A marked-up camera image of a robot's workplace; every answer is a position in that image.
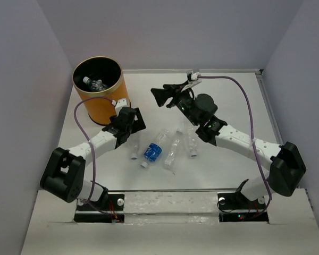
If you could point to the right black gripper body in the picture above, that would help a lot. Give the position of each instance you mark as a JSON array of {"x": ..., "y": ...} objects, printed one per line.
[{"x": 184, "y": 102}]

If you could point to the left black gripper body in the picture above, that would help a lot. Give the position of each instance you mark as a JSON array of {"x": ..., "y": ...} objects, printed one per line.
[{"x": 129, "y": 130}]

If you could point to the blue label plastic bottle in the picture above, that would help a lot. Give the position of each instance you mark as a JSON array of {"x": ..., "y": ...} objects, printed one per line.
[{"x": 151, "y": 155}]

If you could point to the clear crushed bottle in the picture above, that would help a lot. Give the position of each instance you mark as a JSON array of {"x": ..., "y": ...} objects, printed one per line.
[{"x": 171, "y": 154}]

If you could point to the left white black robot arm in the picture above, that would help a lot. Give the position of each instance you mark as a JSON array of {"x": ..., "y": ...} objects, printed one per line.
[{"x": 65, "y": 170}]

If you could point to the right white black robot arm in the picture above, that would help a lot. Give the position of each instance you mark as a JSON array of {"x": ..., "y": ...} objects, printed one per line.
[{"x": 221, "y": 134}]

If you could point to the orange cylindrical bin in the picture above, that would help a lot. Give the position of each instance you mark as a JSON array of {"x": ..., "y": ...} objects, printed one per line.
[{"x": 109, "y": 71}]

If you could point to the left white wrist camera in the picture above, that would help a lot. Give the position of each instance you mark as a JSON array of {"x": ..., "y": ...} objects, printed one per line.
[{"x": 118, "y": 105}]

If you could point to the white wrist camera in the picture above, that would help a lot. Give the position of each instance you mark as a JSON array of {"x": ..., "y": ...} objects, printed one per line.
[
  {"x": 118, "y": 105},
  {"x": 192, "y": 79}
]

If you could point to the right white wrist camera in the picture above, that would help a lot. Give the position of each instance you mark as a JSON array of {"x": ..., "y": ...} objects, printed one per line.
[{"x": 192, "y": 79}]

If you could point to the aluminium rail right edge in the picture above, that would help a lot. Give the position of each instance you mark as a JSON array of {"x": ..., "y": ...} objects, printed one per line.
[{"x": 273, "y": 127}]

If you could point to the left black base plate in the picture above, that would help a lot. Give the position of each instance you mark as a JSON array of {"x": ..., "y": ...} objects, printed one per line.
[{"x": 110, "y": 211}]

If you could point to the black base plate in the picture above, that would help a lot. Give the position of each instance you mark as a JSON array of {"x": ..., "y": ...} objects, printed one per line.
[
  {"x": 110, "y": 211},
  {"x": 238, "y": 209}
]

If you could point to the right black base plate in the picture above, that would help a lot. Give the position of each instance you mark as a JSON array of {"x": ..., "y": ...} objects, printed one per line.
[{"x": 238, "y": 209}]

